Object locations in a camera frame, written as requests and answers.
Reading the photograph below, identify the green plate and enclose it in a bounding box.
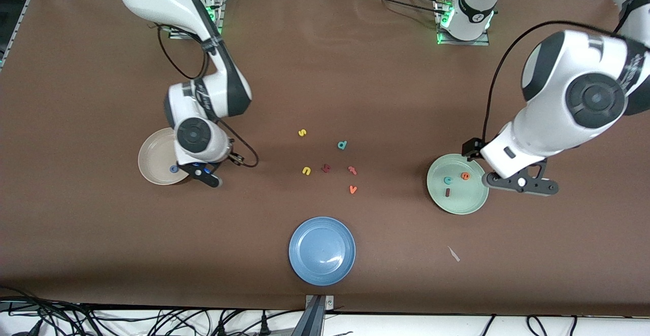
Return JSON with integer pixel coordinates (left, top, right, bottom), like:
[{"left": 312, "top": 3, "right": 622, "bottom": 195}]
[{"left": 426, "top": 153, "right": 490, "bottom": 216}]

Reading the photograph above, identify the beige brown plate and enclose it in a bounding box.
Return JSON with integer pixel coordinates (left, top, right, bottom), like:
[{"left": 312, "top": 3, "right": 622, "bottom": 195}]
[{"left": 138, "top": 127, "right": 192, "bottom": 186}]

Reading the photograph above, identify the brown table cover sheet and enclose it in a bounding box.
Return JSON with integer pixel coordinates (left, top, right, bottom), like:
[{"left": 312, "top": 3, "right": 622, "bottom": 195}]
[{"left": 0, "top": 0, "right": 650, "bottom": 317}]

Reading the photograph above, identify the blue plate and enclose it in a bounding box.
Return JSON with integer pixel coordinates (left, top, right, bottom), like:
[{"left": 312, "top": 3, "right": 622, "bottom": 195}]
[{"left": 288, "top": 216, "right": 356, "bottom": 287}]

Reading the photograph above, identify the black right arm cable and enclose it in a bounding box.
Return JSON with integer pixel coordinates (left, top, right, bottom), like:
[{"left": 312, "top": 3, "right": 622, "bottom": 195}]
[{"left": 156, "top": 21, "right": 259, "bottom": 168}]

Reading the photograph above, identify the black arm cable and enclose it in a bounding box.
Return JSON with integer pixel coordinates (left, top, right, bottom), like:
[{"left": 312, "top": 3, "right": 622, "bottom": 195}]
[
  {"left": 482, "top": 20, "right": 623, "bottom": 144},
  {"left": 156, "top": 21, "right": 259, "bottom": 168}
]

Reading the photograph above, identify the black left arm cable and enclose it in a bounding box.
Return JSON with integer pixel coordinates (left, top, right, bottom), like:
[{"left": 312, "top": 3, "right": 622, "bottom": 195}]
[{"left": 482, "top": 20, "right": 623, "bottom": 144}]

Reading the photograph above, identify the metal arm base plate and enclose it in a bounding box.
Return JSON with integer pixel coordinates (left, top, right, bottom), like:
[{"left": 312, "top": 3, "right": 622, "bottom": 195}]
[
  {"left": 434, "top": 0, "right": 491, "bottom": 46},
  {"left": 168, "top": 0, "right": 224, "bottom": 40}
]

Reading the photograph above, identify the black cable on table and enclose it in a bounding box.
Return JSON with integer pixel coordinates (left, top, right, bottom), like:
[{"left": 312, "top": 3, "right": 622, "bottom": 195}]
[{"left": 355, "top": 0, "right": 447, "bottom": 16}]

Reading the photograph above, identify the dark camera pole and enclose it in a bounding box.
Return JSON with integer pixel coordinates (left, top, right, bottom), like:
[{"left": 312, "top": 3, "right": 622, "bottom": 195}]
[{"left": 292, "top": 295, "right": 326, "bottom": 336}]

